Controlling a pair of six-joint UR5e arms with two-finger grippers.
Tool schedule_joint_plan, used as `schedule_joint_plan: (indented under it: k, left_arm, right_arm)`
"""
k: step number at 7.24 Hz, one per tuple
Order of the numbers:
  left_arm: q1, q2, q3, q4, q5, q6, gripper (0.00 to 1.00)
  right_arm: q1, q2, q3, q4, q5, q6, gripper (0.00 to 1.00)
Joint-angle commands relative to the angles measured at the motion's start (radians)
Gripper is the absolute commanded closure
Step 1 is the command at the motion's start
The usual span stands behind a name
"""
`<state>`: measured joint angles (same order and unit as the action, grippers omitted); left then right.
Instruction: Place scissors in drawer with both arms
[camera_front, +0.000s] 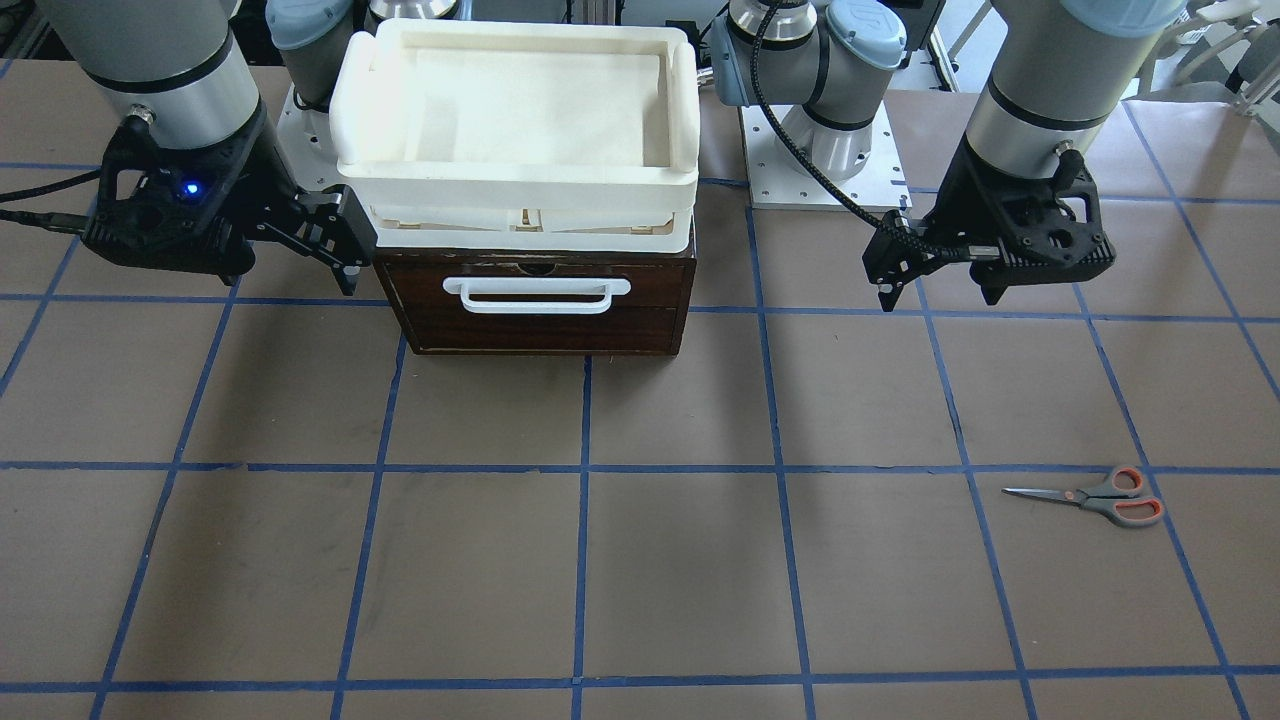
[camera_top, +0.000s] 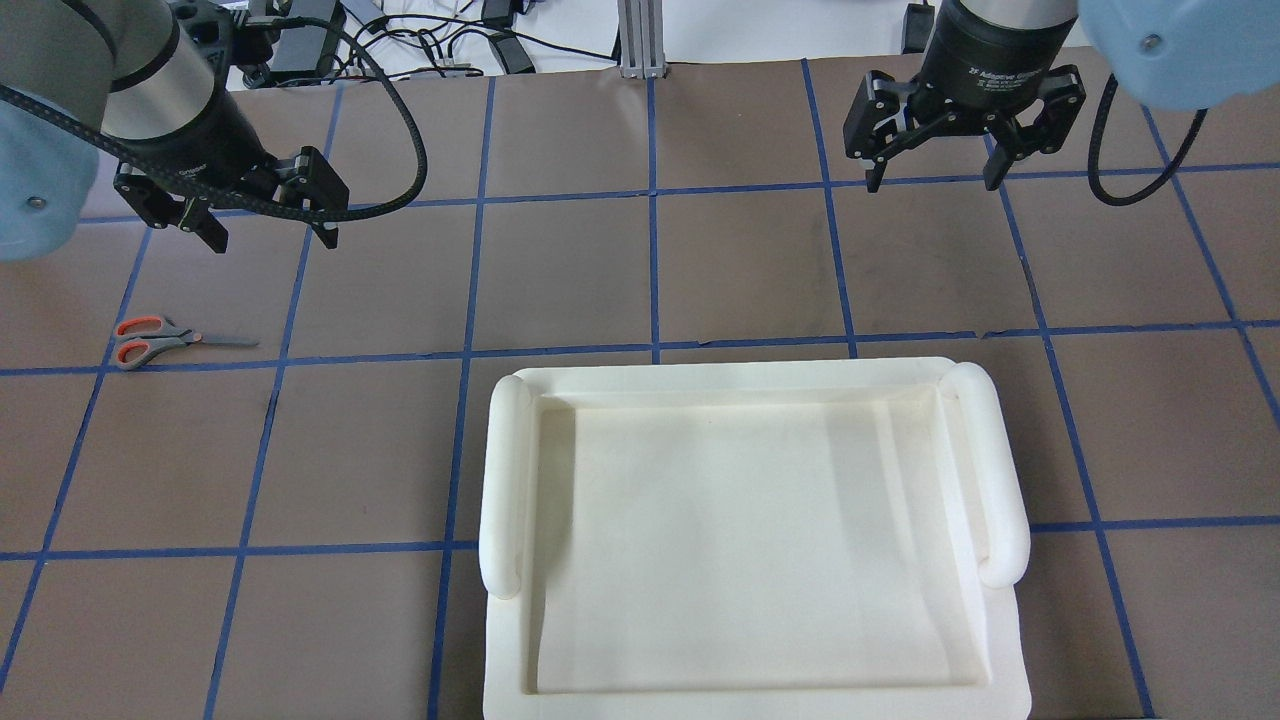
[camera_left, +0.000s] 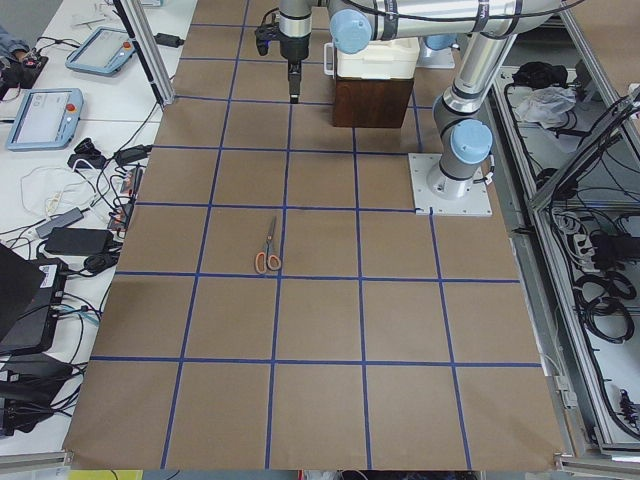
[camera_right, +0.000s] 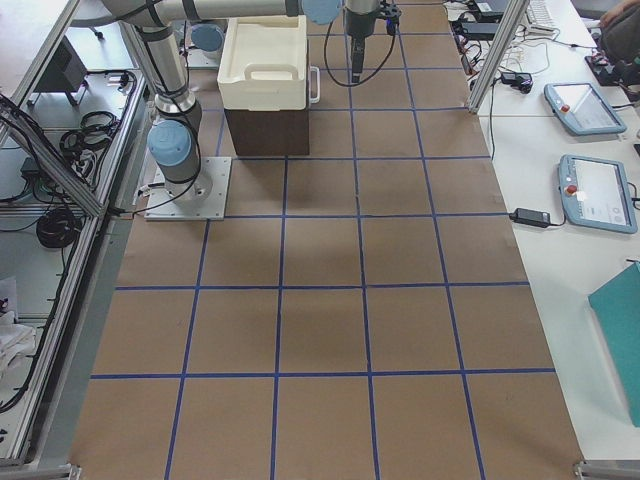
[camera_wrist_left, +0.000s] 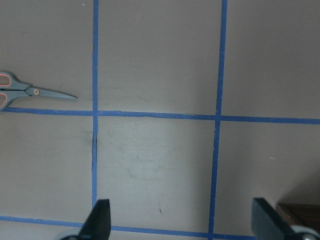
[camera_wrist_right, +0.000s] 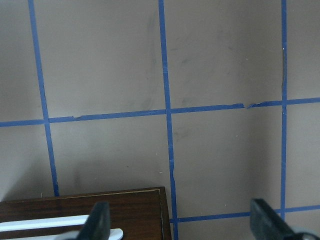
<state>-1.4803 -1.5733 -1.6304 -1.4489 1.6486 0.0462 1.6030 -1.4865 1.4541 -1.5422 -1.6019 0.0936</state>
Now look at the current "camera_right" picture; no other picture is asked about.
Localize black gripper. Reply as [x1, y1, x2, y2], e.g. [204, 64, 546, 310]
[346, 9, 373, 83]

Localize wooden drawer with white handle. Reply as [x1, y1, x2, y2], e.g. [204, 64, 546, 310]
[309, 65, 321, 105]

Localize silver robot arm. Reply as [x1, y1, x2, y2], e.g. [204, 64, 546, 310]
[103, 0, 397, 128]

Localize cream plastic tray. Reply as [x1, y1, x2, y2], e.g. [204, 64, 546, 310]
[217, 16, 307, 111]

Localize upper teach pendant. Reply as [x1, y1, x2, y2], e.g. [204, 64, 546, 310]
[543, 83, 627, 136]

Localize teach pendant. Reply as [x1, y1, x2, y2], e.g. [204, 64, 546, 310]
[558, 154, 638, 234]
[543, 83, 627, 136]

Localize black power adapter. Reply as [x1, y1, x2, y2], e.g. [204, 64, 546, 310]
[509, 208, 551, 228]

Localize lower teach pendant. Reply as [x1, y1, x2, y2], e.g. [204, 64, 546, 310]
[558, 154, 638, 234]

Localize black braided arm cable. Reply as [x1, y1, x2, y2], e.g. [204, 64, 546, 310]
[323, 19, 397, 88]

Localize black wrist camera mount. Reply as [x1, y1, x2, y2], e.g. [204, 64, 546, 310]
[378, 1, 402, 37]

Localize aluminium frame post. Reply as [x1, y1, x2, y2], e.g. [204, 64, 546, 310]
[467, 0, 529, 114]

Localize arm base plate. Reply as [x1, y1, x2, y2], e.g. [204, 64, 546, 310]
[143, 157, 232, 221]

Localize coiled black cables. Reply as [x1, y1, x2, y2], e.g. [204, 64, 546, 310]
[35, 207, 76, 250]

